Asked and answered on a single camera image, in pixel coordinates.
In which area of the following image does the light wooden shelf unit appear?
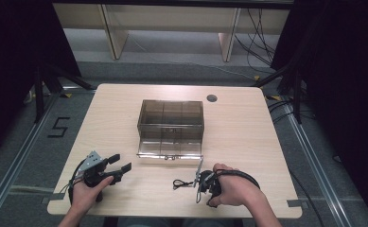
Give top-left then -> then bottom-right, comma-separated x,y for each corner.
52,3 -> 291,62

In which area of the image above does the black metal stand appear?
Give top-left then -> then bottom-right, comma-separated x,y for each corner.
252,64 -> 303,125
33,62 -> 95,124

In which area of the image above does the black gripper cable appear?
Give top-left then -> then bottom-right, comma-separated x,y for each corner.
215,168 -> 261,190
67,159 -> 88,204

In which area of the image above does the metal floor rail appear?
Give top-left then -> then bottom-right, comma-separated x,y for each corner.
0,94 -> 61,223
284,103 -> 354,227

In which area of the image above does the transparent brown plastic box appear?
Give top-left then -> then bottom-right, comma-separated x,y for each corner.
136,99 -> 205,161

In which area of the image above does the thin white floor cable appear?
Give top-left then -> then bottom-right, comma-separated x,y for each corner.
130,33 -> 255,80

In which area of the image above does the black curtain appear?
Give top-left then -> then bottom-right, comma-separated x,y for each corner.
0,0 -> 82,162
270,0 -> 368,225

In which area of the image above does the person's right hand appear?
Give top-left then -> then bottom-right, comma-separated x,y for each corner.
208,163 -> 265,208

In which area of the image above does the person's left hand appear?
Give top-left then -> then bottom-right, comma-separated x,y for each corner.
71,175 -> 114,216

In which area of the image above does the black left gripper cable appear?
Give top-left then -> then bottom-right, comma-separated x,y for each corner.
67,159 -> 88,204

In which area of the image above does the bundle of black floor cables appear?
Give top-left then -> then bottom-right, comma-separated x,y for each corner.
234,9 -> 278,68

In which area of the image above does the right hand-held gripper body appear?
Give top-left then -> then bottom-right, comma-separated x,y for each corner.
193,155 -> 221,208

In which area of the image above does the thin black cord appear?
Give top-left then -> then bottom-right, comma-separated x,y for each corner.
172,178 -> 195,191

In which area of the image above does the black tape floor marking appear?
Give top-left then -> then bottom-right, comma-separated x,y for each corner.
47,116 -> 71,139

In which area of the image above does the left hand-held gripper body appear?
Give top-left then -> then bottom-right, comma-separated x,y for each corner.
77,150 -> 111,188

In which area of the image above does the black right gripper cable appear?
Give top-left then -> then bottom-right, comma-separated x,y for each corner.
215,168 -> 261,190

